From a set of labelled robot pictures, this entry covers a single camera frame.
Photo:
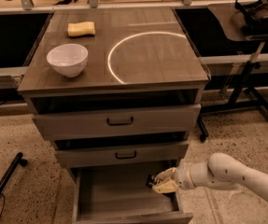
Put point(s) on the black stand leg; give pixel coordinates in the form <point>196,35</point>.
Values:
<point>18,160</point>

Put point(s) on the yellow sponge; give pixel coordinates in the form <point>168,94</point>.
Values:
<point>81,28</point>

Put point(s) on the dark rxbar chocolate bar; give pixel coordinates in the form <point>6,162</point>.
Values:
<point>150,181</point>

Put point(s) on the black side table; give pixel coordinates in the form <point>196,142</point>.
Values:
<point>234,26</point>

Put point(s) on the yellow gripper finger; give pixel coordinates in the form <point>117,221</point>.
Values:
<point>164,187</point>
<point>165,175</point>

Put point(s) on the middle drawer with handle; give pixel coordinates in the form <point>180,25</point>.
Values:
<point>99,156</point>

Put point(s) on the wooden drawer cabinet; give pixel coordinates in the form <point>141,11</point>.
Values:
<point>138,57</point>

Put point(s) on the drawer with handle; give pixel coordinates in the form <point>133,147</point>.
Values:
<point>117,122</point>
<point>99,156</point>

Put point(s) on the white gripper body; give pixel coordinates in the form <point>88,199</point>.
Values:
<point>182,177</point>

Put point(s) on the top drawer with handle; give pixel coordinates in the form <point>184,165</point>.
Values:
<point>117,122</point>

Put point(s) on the white ceramic bowl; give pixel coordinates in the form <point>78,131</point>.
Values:
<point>68,60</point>

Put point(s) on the black headset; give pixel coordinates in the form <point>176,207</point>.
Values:
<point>255,15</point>

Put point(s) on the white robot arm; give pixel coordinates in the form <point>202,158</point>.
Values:
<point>221,171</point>

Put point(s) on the open bottom drawer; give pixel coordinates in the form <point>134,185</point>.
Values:
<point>117,194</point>

